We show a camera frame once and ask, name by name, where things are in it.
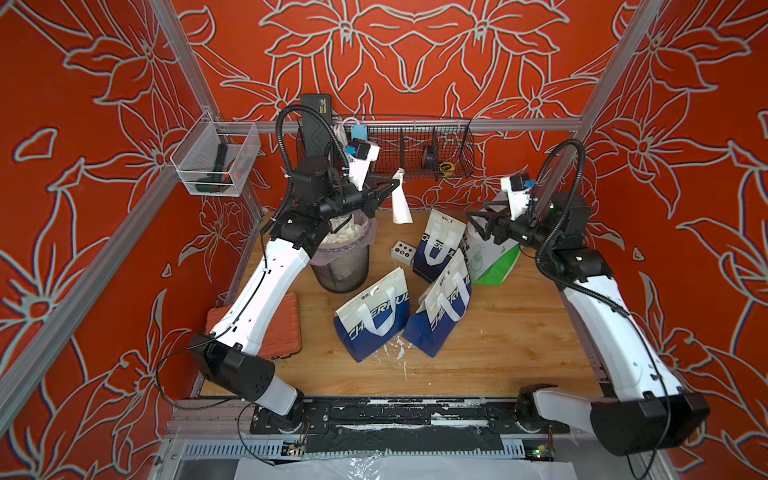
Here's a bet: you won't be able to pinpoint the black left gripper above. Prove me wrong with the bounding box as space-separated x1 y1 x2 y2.
319 174 401 223

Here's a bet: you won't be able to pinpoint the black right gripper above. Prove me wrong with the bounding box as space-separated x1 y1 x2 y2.
466 202 560 258

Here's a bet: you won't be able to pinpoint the white paper receipt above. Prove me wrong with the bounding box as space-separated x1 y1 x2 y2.
391 168 413 224

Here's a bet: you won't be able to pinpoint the green and white tote bag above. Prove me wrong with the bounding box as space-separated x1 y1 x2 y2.
461 220 521 286

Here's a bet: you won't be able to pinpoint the small navy paper bag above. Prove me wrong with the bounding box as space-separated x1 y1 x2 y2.
413 209 466 283

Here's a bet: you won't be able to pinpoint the white and navy bag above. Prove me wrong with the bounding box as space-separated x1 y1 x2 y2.
402 250 472 358
333 267 410 363

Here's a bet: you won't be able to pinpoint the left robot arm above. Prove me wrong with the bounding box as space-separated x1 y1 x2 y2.
188 136 400 432

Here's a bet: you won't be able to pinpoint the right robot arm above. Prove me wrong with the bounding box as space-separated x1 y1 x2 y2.
467 139 711 456

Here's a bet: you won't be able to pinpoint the pink trash bag liner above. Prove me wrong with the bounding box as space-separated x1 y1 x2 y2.
310 210 377 266

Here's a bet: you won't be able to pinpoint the white button box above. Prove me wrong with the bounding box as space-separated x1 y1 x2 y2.
391 241 416 266

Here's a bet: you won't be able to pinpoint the light blue tag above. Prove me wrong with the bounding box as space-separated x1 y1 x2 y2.
350 124 369 141

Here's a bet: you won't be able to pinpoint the black mesh trash bin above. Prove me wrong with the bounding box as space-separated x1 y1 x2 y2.
310 245 371 294

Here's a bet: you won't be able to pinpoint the yellow tape roll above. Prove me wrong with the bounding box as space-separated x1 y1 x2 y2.
439 161 456 179

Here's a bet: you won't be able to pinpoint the black power adapter box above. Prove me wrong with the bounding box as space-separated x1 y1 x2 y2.
300 93 332 160

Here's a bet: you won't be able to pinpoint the orange plastic tool case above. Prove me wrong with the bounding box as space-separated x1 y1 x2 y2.
203 292 303 361

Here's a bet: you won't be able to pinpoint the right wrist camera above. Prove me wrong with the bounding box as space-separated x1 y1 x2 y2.
500 173 536 220

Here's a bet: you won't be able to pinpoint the black wire wall basket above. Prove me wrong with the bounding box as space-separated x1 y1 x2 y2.
296 114 476 181

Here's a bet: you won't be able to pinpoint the white cable bundle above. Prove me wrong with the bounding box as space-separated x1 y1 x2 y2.
328 116 358 157

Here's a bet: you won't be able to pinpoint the clear plastic wall bin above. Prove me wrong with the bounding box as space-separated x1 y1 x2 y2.
171 112 261 197

